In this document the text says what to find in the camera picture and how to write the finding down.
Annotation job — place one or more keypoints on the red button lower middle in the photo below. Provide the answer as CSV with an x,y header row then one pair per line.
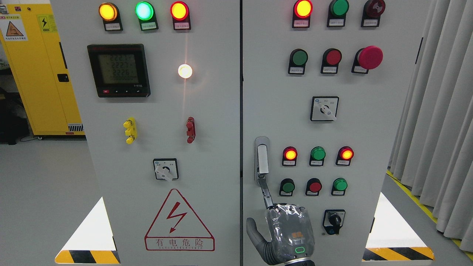
x,y
313,187

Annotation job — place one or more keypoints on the green button lower right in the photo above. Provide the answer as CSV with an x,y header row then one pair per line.
x,y
339,187

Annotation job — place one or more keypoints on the red terminal connector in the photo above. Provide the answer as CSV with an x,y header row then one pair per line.
x,y
191,132

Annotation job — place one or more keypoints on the yellow indicator lamp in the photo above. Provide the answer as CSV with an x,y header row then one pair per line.
x,y
110,16

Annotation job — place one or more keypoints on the silver door handle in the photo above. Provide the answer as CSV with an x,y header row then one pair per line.
x,y
261,165

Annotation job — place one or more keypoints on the yellow safety cabinet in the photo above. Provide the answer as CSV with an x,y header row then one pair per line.
x,y
32,44

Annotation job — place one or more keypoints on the red emergency stop button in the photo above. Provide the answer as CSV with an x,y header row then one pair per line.
x,y
366,59

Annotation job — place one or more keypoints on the green indicator lamp top left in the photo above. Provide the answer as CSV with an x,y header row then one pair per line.
x,y
145,13

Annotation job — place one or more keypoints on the grey curtain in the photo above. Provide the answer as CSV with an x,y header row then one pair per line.
x,y
433,150

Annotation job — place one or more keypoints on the upper right rotary switch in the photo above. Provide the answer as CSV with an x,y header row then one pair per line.
x,y
324,108

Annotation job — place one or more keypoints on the green lamp middle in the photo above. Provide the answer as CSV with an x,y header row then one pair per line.
x,y
317,156

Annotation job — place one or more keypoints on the red indicator lamp top left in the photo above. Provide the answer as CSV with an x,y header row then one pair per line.
x,y
180,15

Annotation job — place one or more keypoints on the red lamp top right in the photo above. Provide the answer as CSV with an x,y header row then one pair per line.
x,y
302,11

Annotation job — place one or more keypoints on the red electric danger sign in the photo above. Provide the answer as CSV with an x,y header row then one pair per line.
x,y
177,227

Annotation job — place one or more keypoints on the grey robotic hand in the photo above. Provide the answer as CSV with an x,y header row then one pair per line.
x,y
290,228

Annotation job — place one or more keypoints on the red lamp middle left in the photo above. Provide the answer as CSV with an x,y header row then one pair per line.
x,y
289,156

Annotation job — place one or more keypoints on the white indicator light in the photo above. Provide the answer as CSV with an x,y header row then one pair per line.
x,y
185,71

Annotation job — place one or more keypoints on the grey cabinet door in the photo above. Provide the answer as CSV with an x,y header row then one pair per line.
x,y
209,167
277,105

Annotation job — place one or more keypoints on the red lamp middle right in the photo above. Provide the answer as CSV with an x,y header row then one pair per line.
x,y
344,156

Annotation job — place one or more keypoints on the green push button second row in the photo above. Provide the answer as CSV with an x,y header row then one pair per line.
x,y
297,62

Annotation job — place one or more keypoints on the right grey cabinet door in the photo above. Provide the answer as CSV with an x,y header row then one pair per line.
x,y
277,105

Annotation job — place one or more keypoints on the red push button second row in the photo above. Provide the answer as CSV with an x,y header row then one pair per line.
x,y
331,58

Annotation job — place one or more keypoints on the yellow terminal connector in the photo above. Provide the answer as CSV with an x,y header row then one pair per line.
x,y
130,132

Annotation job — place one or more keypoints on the left grey cabinet door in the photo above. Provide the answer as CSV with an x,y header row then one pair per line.
x,y
209,167

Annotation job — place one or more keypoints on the black key selector switch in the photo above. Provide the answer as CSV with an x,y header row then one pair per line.
x,y
333,221

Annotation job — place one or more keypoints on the left rotary selector switch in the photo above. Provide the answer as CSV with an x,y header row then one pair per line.
x,y
166,169

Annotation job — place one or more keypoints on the green button top right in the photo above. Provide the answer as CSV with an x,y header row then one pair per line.
x,y
337,13

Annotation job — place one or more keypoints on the green button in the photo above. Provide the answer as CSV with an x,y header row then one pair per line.
x,y
286,187
339,187
337,13

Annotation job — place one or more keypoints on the green button lower left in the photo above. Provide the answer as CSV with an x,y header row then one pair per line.
x,y
286,187

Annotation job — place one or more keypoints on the dark red buzzer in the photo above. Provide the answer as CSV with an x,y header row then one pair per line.
x,y
372,11

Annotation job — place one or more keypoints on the black digital power meter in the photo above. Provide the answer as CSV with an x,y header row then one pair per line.
x,y
119,70

